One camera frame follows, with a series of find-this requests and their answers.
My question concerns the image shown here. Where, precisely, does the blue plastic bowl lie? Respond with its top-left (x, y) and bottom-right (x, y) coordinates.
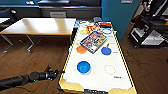
top-left (76, 60), bottom-right (92, 75)

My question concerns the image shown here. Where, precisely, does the orange plastic plate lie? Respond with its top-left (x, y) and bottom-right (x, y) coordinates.
top-left (76, 45), bottom-right (88, 55)

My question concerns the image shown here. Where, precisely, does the light wooden long table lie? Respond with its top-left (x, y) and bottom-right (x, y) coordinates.
top-left (0, 17), bottom-right (77, 54)

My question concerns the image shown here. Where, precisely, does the colourful board game box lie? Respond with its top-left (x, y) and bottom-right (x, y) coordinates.
top-left (80, 30), bottom-right (109, 54)

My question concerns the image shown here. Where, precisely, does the yellow plastic plate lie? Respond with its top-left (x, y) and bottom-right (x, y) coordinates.
top-left (79, 29), bottom-right (89, 36)

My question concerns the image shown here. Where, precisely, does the grey chair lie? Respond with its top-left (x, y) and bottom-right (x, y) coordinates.
top-left (49, 11), bottom-right (68, 19)

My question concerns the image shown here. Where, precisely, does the treadmill machine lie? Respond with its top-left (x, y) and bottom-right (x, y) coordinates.
top-left (128, 14), bottom-right (168, 50)

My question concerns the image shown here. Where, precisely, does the person in dark shirt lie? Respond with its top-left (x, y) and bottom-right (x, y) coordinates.
top-left (139, 0), bottom-right (168, 19)

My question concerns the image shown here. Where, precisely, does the dark wall bench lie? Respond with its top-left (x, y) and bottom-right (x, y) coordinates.
top-left (0, 0), bottom-right (103, 19)

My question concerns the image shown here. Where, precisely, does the yellow wall sign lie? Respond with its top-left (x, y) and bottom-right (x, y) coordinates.
top-left (121, 0), bottom-right (134, 4)

